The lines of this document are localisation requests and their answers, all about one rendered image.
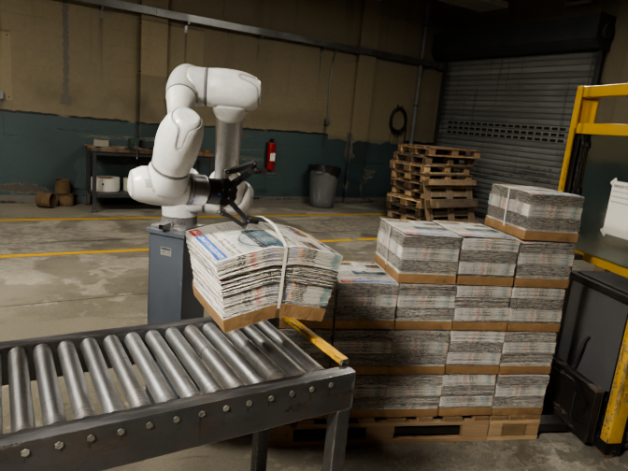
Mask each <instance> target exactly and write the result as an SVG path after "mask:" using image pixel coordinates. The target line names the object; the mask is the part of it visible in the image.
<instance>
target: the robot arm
mask: <svg viewBox="0 0 628 471"><path fill-rule="evenodd" d="M165 98H166V103H167V115H166V116H165V118H164V120H163V121H162V122H161V124H160V126H159V128H158V131H157V134H156V137H155V141H154V149H153V156H152V160H151V162H150V163H149V165H143V166H140V167H137V168H135V169H133V170H131V171H130V173H129V177H128V182H127V189H128V193H129V194H130V196H131V197H132V199H134V200H136V201H138V202H141V203H145V204H150V205H155V206H162V220H161V221H159V222H156V223H153V224H152V225H151V228H158V229H159V230H167V231H173V232H178V233H181V234H186V233H185V231H188V230H192V229H195V228H198V227H202V226H207V225H206V224H203V223H200V222H197V213H210V214H219V215H220V216H223V217H227V218H228V219H230V220H231V221H233V222H235V223H236V224H238V225H240V226H241V227H243V228H244V229H246V228H247V225H248V223H254V224H259V221H262V222H268V221H266V220H265V219H263V218H259V217H253V216H249V215H247V216H246V215H245V214H244V213H243V212H246V211H248V210H249V209H250V208H251V206H252V202H253V189H252V188H251V186H250V185H249V184H248V183H247V181H244V180H245V179H247V178H249V177H250V176H251V175H253V174H256V175H263V176H271V177H277V176H278V174H275V173H269V172H266V170H267V169H265V168H261V167H257V166H256V165H257V163H256V162H254V161H249V162H246V163H243V164H239V156H240V145H241V137H242V124H243V119H244V118H245V117H246V116H247V114H248V112H249V111H253V110H255V109H256V108H258V107H259V105H260V104H261V103H262V83H261V81H260V80H258V79H257V78H256V77H254V76H253V75H251V74H249V73H246V72H243V71H238V70H234V69H227V68H207V67H199V66H194V65H192V64H181V65H179V66H178V67H176V68H175V69H174V71H173V72H172V73H171V75H170V77H169V79H168V81H167V84H166V97H165ZM197 106H201V107H211V108H212V111H213V113H214V115H215V116H216V132H215V171H214V172H213V173H212V174H211V175H210V177H209V178H208V177H207V176H206V175H200V174H199V173H198V172H197V171H196V170H195V169H193V165H194V163H195V161H196V159H197V156H198V154H199V151H200V149H201V146H202V142H203V138H204V124H203V122H202V119H201V117H200V116H199V115H198V114H197V113H196V112H195V111H193V110H192V109H193V107H197ZM248 168H250V169H248ZM245 169H248V170H247V171H246V172H244V173H243V174H241V175H240V174H239V173H238V172H240V171H242V170H245ZM235 214H238V215H239V216H240V217H241V219H242V220H243V221H242V222H241V221H239V220H238V219H236V218H235V217H233V216H232V215H235ZM268 223H269V222H268Z"/></svg>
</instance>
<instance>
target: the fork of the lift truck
mask: <svg viewBox="0 0 628 471"><path fill-rule="evenodd" d="M460 428H461V427H460V425H428V426H395V427H394V433H395V434H400V435H418V434H459V433H460ZM568 430H569V429H568V428H567V423H566V422H565V421H564V420H563V419H561V418H560V417H559V416H558V415H557V414H550V415H541V417H540V423H539V426H538V432H541V431H568Z"/></svg>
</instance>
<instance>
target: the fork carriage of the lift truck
mask: <svg viewBox="0 0 628 471"><path fill-rule="evenodd" d="M552 357H553V359H552V362H551V364H550V365H551V370H550V373H549V374H548V375H549V383H548V384H549V385H547V387H546V388H547V389H546V392H545V394H544V395H545V397H544V398H545V399H544V403H543V405H544V406H543V407H544V408H545V409H547V410H548V411H549V412H550V413H551V414H557V415H558V416H559V417H560V418H561V419H563V420H564V421H565V422H566V423H567V428H568V429H569V430H570V431H571V432H572V433H573V434H574V435H576V436H577V437H578V438H579V439H580V440H581V441H582V442H583V443H585V444H586V443H589V442H591V443H593V440H594V435H595V431H596V427H597V423H598V419H599V415H600V410H601V406H602V403H603V398H604V394H605V390H603V389H602V388H601V387H599V386H598V385H596V384H595V383H594V382H592V381H591V380H589V379H588V378H586V377H585V376H583V375H582V374H581V373H579V372H578V371H577V370H576V369H575V368H573V367H572V366H570V365H569V364H567V363H566V362H565V361H563V360H562V359H560V358H559V357H558V356H556V355H555V354H553V355H552Z"/></svg>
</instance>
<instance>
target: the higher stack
mask: <svg viewBox="0 0 628 471"><path fill-rule="evenodd" d="M489 199H490V200H489V205H488V209H487V211H488V212H487V214H488V215H487V217H489V218H491V219H494V220H497V221H500V222H503V223H504V226H505V223H506V224H508V225H511V226H514V227H517V228H519V229H522V230H524V231H533V232H550V233H568V234H577V233H578V232H580V221H581V219H580V218H581V217H580V216H581V214H582V213H581V212H582V210H583V205H584V204H583V203H584V202H585V201H583V200H584V199H585V197H583V196H580V195H576V194H572V193H562V191H554V190H551V189H547V188H541V187H533V186H522V185H508V184H493V185H492V191H491V193H490V197H489ZM582 204H583V205H582ZM487 227H490V228H492V229H493V230H496V231H498V232H500V233H502V234H505V235H507V236H511V237H513V238H515V239H516V240H517V241H519V242H520V245H519V248H518V250H519V251H518V252H517V253H518V254H517V255H518V256H517V260H516V261H515V262H516V263H515V265H516V267H515V269H514V270H515V271H514V275H513V277H515V278H542V279H569V278H570V272H572V271H571V266H572V265H573V260H574V256H575V255H574V253H575V247H576V245H574V244H572V243H570V242H561V241H541V240H523V239H521V238H518V237H516V236H513V235H510V234H508V233H505V232H503V231H500V230H498V229H495V228H493V227H491V226H487ZM510 287H512V288H511V289H512V294H511V295H510V297H511V298H510V299H509V300H508V301H509V302H508V308H509V309H510V311H509V316H508V320H507V322H508V325H509V324H510V323H555V324H560V322H561V318H562V314H563V313H562V308H563V305H564V292H565V289H563V288H544V287H515V286H514V285H512V286H510ZM504 332H505V333H506V334H505V339H504V341H503V342H504V344H503V347H502V350H501V351H502V353H501V354H502V355H501V356H500V364H499V365H500V366H550V364H551V362H552V359H553V357H552V355H553V354H554V351H555V346H556V343H555V342H556V338H557V337H556V336H557V334H556V333H555V332H525V331H504ZM549 381H550V376H549V375H548V374H495V385H496V386H495V390H494V395H493V400H492V408H496V407H542V406H544V405H543V403H544V399H545V398H544V397H545V395H544V394H545V392H546V389H547V388H546V387H547V385H549V384H548V383H549ZM488 417H489V421H490V422H489V426H488V432H487V438H486V440H519V439H536V438H537V431H538V426H539V423H540V417H541V415H540V414H535V415H488Z"/></svg>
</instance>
